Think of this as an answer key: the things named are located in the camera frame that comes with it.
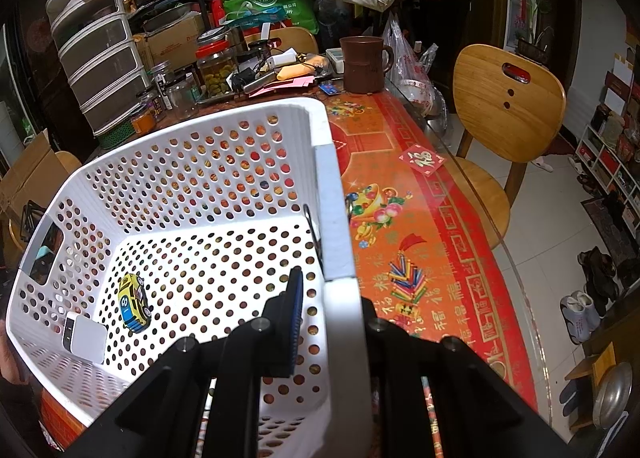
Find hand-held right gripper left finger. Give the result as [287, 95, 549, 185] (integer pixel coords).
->
[62, 267, 306, 458]

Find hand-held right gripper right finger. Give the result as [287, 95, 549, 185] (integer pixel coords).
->
[360, 296, 576, 458]

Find white perforated plastic basket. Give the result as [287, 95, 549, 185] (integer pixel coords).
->
[5, 98, 373, 458]

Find red printed tablecloth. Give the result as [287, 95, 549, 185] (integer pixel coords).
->
[37, 82, 540, 458]

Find yellow toy car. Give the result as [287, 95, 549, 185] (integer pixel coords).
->
[117, 273, 152, 333]

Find white shoes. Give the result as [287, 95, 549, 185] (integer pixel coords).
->
[560, 290, 608, 345]

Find red paper square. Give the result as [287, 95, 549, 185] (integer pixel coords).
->
[397, 145, 446, 177]

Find white power bank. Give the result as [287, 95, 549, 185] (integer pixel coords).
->
[63, 310, 108, 365]

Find dark shoes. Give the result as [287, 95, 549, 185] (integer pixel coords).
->
[577, 247, 621, 303]

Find metal basin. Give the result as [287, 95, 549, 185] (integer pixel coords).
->
[592, 362, 633, 430]

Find pink paper sheets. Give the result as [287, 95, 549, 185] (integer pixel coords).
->
[250, 76, 318, 97]

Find dark door mat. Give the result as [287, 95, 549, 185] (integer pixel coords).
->
[582, 195, 640, 279]

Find black power adapter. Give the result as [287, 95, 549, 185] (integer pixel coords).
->
[230, 65, 256, 91]

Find empty glass jar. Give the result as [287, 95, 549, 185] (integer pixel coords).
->
[165, 78, 201, 121]

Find small orange jar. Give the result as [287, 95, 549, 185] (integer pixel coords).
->
[131, 105, 157, 136]

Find yellow cloth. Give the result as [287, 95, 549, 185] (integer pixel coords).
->
[277, 55, 321, 82]

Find green woven plastic tray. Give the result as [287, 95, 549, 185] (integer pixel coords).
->
[95, 119, 140, 149]

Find pickle jar with red lid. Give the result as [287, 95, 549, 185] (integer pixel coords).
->
[196, 35, 237, 98]

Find brown ceramic mug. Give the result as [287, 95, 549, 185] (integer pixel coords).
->
[340, 36, 396, 93]

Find wooden chair with red slot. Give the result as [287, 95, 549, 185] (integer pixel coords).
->
[442, 44, 568, 251]

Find wooden chair beside cardboard box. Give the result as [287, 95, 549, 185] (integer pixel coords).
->
[54, 152, 83, 175]

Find glass jar with white label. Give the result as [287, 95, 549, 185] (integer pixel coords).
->
[150, 62, 173, 94]

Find black folding stand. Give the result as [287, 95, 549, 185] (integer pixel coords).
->
[20, 200, 51, 241]

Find wooden chair behind jars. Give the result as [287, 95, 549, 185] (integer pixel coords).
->
[245, 28, 321, 56]

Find white plastic bag red print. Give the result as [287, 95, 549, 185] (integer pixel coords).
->
[382, 12, 451, 119]

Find brown cardboard box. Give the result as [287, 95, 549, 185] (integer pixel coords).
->
[132, 15, 206, 69]

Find white shelf with boxes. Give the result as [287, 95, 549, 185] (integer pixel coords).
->
[575, 58, 640, 219]

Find open cardboard box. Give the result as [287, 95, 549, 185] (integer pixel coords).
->
[0, 130, 83, 219]

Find stacked clear drawer organizer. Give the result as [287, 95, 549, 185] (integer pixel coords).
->
[46, 0, 153, 136]

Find potted plant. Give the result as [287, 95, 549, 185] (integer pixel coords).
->
[510, 0, 558, 63]

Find metal wire clip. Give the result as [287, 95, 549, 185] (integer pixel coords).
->
[302, 204, 323, 259]

